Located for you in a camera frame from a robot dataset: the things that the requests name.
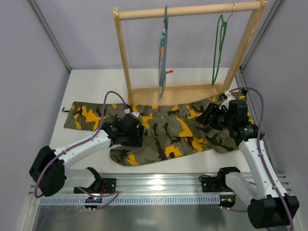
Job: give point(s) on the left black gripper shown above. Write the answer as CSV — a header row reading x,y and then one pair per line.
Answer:
x,y
135,135

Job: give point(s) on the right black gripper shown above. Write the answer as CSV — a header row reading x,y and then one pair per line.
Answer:
x,y
211,115

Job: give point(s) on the camouflage yellow green trousers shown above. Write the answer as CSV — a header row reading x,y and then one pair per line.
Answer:
x,y
170,131

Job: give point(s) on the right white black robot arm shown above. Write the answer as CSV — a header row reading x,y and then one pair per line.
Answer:
x,y
268,203

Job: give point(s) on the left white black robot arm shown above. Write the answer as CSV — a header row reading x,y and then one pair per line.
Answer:
x,y
51,170

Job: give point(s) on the patterned folded garment on hanger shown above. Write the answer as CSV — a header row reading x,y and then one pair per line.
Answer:
x,y
162,89

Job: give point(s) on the blue plastic hanger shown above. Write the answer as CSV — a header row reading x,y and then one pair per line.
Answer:
x,y
163,51

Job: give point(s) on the wooden clothes rack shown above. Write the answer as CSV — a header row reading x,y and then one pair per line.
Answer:
x,y
190,35

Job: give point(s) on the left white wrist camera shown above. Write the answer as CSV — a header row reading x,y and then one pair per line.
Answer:
x,y
131,115

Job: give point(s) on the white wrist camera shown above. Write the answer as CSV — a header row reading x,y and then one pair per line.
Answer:
x,y
229,98
131,115

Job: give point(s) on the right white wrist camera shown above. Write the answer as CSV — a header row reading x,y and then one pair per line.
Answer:
x,y
229,98

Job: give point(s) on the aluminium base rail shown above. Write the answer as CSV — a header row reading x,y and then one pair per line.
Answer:
x,y
156,183

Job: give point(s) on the slotted grey cable duct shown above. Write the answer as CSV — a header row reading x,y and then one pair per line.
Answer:
x,y
134,200

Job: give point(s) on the green wire hanger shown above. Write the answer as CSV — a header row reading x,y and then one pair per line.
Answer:
x,y
221,30

